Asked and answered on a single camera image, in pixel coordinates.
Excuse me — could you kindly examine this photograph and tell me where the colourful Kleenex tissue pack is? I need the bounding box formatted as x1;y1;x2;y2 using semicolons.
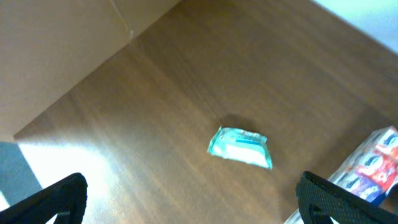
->
286;126;397;224

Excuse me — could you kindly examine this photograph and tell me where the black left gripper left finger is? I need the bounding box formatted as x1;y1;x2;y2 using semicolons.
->
1;172;88;224

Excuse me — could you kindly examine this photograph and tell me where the teal wet wipes packet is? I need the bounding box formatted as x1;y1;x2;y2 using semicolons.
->
207;127;273;170

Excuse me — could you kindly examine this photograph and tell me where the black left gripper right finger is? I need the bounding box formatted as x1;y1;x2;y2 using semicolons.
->
295;171;397;224

